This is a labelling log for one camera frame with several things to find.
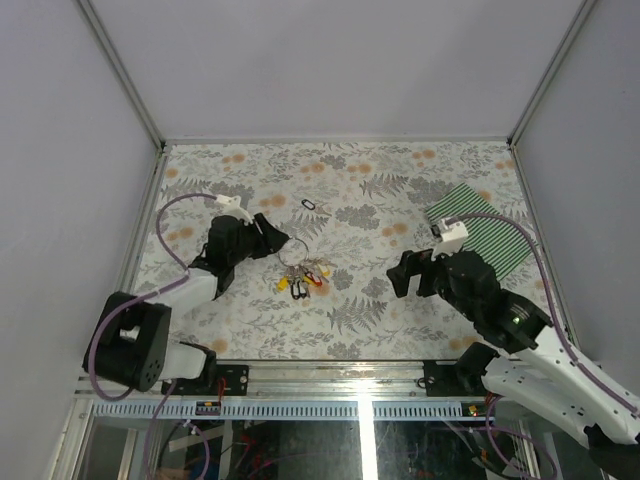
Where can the green striped folded cloth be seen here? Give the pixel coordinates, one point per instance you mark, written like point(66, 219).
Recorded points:
point(499, 244)

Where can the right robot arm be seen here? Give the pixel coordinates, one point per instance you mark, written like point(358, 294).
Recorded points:
point(523, 358)

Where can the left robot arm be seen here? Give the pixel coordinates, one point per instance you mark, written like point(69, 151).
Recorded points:
point(130, 349)

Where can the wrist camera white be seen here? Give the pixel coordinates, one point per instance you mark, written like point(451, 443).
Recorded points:
point(450, 234)
point(231, 206)

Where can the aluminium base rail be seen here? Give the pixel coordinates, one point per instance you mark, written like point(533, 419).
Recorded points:
point(343, 380)

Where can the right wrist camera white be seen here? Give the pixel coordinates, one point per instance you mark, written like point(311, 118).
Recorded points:
point(450, 234)

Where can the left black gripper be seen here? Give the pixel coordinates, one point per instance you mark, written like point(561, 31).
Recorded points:
point(269, 237)

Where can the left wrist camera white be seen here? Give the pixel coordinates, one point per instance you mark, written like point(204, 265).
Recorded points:
point(231, 206)

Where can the large metal keyring with keys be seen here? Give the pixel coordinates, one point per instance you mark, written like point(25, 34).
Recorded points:
point(302, 271)

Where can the white slotted cable duct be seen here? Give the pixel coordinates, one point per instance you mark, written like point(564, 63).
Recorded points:
point(291, 410)

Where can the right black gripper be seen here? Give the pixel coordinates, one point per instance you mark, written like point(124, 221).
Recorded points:
point(412, 263)

